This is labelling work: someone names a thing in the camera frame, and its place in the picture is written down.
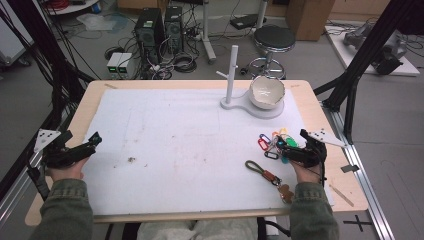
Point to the person's left hand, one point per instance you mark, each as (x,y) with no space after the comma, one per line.
(66,171)

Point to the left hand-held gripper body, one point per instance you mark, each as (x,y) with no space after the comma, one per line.
(63,156)

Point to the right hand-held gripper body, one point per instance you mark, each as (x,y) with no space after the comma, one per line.
(313,150)

